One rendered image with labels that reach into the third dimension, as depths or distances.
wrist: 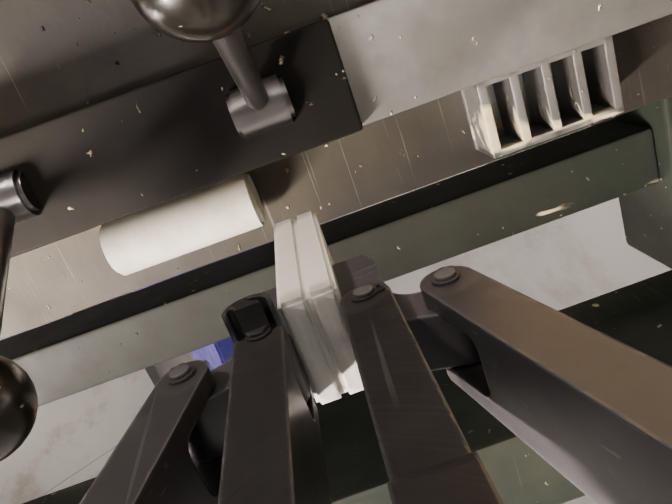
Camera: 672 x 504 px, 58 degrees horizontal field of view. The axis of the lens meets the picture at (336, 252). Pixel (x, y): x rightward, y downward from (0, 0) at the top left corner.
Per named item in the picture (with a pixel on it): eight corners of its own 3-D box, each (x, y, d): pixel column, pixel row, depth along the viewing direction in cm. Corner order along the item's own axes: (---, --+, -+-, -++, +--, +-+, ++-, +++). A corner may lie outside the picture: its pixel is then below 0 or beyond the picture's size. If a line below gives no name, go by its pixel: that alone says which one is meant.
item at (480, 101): (595, 106, 33) (625, 112, 31) (475, 149, 33) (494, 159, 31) (581, 33, 32) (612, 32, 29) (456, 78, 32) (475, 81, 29)
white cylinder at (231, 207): (130, 265, 33) (267, 215, 33) (118, 285, 31) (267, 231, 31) (106, 215, 32) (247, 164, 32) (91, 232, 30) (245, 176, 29)
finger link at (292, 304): (346, 398, 15) (318, 408, 15) (322, 291, 22) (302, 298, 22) (305, 296, 14) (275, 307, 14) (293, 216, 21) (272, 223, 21)
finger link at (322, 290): (305, 296, 14) (335, 285, 14) (293, 216, 21) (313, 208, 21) (346, 398, 15) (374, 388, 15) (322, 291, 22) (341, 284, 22)
